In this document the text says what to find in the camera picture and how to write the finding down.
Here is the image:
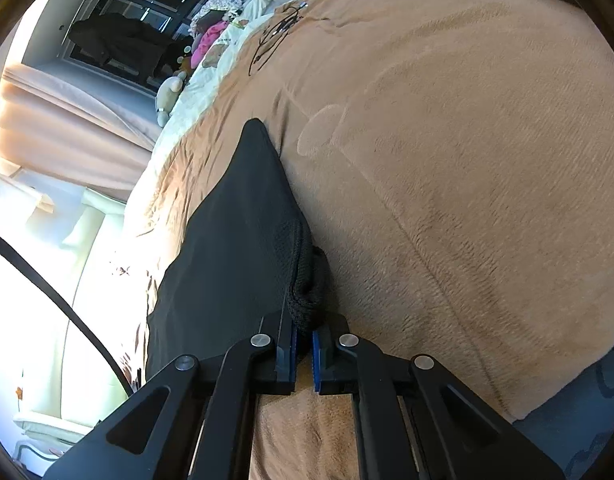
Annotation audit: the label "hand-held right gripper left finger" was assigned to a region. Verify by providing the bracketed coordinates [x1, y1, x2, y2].
[44, 310, 300, 480]

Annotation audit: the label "black pants with floral trim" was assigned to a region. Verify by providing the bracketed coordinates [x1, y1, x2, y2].
[144, 118, 345, 386]

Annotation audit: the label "cream bear print quilt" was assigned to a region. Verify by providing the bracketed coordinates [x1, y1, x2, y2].
[152, 0, 312, 156]

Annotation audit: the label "cream plush toy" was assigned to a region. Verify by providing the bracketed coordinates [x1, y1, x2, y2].
[156, 71, 188, 128]

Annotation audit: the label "orange fleece blanket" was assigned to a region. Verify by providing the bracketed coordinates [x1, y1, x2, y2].
[122, 0, 614, 480]

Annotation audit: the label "pink cloth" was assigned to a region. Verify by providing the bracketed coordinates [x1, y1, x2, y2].
[189, 21, 228, 68]

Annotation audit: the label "pink curtain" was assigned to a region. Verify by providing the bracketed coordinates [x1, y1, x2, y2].
[0, 62, 160, 201]

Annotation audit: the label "black strap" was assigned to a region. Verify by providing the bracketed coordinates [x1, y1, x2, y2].
[0, 227, 140, 398]

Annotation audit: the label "black cable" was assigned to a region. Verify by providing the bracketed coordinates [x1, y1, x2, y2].
[248, 2, 308, 77]

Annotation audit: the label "dark hanging coat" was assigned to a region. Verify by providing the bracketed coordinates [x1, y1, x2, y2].
[69, 12, 170, 78]

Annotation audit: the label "grey blue patterned rug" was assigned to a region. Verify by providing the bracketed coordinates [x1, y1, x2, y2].
[512, 347, 614, 480]

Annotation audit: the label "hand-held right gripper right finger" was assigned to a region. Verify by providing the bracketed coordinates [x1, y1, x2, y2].
[311, 312, 568, 480]

